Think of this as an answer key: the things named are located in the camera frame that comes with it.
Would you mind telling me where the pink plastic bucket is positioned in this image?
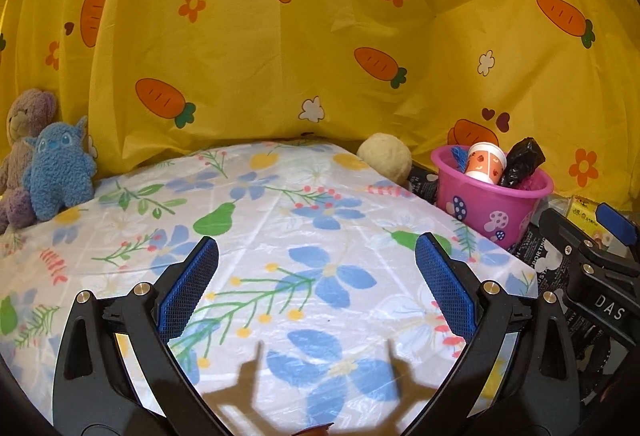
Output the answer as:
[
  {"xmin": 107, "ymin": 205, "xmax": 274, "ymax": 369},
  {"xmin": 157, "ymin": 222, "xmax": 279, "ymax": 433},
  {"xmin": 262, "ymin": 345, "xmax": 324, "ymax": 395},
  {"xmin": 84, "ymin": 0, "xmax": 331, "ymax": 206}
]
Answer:
[{"xmin": 431, "ymin": 145, "xmax": 555, "ymax": 251}]

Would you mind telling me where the yellow packet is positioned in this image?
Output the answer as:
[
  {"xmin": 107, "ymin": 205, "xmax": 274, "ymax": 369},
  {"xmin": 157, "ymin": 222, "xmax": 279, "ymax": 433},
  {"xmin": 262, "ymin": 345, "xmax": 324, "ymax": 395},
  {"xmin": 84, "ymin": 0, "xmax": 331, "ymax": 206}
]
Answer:
[{"xmin": 570, "ymin": 195, "xmax": 611, "ymax": 229}]

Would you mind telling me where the cream plush ball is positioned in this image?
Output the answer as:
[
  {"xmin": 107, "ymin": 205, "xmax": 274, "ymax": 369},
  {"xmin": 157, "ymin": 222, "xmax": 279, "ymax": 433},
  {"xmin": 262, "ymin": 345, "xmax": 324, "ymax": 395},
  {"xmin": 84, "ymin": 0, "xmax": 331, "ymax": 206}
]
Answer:
[{"xmin": 356, "ymin": 132, "xmax": 413, "ymax": 185}]

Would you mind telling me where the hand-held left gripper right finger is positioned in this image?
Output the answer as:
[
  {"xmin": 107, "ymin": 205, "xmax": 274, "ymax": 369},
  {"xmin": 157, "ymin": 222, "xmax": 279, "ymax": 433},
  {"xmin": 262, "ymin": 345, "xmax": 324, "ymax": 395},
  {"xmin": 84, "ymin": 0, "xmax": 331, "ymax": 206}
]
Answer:
[{"xmin": 400, "ymin": 232, "xmax": 583, "ymax": 436}]

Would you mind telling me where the white orange paper cup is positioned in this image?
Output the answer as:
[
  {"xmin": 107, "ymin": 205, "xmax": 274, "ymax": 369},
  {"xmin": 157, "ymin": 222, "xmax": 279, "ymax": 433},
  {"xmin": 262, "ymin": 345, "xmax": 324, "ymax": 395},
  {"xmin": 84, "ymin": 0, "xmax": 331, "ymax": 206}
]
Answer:
[{"xmin": 464, "ymin": 142, "xmax": 507, "ymax": 185}]

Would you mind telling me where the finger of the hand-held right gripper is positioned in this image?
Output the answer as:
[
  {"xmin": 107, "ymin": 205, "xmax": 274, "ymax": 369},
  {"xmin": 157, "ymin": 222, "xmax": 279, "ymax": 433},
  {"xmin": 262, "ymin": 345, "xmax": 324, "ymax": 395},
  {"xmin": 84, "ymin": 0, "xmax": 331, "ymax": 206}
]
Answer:
[
  {"xmin": 539, "ymin": 208, "xmax": 588, "ymax": 267},
  {"xmin": 595, "ymin": 202, "xmax": 640, "ymax": 242}
]

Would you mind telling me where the purple teddy bear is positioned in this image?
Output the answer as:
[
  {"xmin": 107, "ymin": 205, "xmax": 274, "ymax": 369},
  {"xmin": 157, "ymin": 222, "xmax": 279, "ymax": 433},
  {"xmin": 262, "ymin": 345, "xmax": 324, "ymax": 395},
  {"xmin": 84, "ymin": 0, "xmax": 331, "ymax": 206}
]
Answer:
[{"xmin": 0, "ymin": 88, "xmax": 58, "ymax": 234}]

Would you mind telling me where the yellow carrot print curtain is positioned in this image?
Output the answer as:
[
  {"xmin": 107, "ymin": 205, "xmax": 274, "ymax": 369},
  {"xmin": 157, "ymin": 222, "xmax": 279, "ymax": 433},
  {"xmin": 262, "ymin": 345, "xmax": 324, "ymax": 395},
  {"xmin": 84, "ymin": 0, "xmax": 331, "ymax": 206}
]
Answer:
[{"xmin": 0, "ymin": 0, "xmax": 640, "ymax": 227}]

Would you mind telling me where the floral plastic tablecloth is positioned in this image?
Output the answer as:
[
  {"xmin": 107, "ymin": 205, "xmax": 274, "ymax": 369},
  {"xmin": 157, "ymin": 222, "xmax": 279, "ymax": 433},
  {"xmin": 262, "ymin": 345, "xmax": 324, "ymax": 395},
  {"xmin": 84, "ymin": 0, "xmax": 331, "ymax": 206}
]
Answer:
[{"xmin": 0, "ymin": 139, "xmax": 543, "ymax": 436}]

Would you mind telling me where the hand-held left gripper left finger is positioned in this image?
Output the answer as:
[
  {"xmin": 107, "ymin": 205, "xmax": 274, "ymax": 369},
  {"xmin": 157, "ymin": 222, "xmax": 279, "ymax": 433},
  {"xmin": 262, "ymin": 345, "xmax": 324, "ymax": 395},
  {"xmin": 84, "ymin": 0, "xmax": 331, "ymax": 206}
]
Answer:
[{"xmin": 52, "ymin": 236, "xmax": 236, "ymax": 436}]

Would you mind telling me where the black plastic bag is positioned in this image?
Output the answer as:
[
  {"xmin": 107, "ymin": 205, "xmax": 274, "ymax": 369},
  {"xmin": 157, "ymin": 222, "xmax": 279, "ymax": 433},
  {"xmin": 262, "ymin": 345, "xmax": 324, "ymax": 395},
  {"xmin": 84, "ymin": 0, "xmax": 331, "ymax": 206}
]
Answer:
[{"xmin": 497, "ymin": 137, "xmax": 547, "ymax": 189}]

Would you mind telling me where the blue plush toy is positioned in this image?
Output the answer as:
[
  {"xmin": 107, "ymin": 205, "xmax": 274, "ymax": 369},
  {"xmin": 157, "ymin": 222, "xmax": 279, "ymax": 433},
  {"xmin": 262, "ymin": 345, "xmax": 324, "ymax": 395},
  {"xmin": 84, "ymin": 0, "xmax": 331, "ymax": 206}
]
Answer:
[{"xmin": 22, "ymin": 116, "xmax": 97, "ymax": 222}]

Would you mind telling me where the blue foam net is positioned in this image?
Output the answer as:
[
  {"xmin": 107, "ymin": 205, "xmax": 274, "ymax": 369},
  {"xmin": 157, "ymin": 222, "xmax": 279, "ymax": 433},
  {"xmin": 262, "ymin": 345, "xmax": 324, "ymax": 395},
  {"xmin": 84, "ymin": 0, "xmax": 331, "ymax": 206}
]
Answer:
[{"xmin": 450, "ymin": 145, "xmax": 471, "ymax": 172}]

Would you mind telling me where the black printed bag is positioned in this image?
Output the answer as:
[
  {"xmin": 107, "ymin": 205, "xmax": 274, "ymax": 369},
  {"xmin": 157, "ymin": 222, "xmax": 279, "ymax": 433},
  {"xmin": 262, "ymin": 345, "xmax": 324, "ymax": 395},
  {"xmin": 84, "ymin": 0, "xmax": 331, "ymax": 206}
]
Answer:
[{"xmin": 407, "ymin": 166, "xmax": 616, "ymax": 397}]

